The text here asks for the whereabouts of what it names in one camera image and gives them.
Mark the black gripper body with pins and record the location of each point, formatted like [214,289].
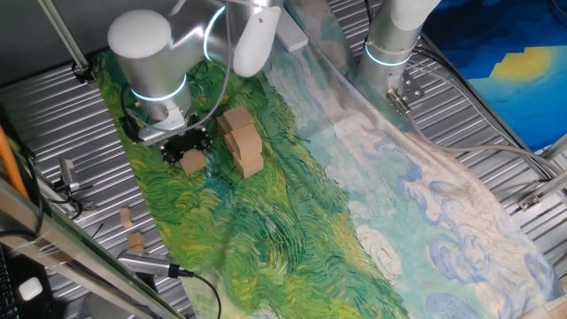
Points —
[186,141]

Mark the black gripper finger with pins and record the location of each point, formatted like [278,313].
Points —
[170,156]
[204,138]

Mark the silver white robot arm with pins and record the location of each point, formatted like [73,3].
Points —
[155,66]

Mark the small wooden block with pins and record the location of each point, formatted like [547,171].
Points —
[136,241]
[126,217]

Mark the black pole clamp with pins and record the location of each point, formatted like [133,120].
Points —
[83,73]

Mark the white power strip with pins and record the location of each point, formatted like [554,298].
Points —
[292,33]

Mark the green blue painted cloth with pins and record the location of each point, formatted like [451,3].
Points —
[310,243]

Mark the orange tube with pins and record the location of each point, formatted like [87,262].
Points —
[9,164]

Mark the aluminium pole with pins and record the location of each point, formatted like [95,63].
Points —
[64,33]

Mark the white charging case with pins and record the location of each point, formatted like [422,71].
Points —
[30,288]

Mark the black keyboard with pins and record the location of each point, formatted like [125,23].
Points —
[6,288]

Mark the metal base mounting plate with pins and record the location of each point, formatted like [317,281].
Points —
[412,91]

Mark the blue yellow painted cloth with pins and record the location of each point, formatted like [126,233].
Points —
[509,88]

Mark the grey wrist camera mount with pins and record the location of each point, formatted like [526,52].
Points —
[164,128]

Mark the silver depth camera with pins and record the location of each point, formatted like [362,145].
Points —
[144,263]

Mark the aluminium frame bar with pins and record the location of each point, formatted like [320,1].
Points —
[53,248]

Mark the small metal corner bracket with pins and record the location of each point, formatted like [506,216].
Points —
[529,201]

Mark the aluminium profile rail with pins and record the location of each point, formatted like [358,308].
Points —
[553,184]

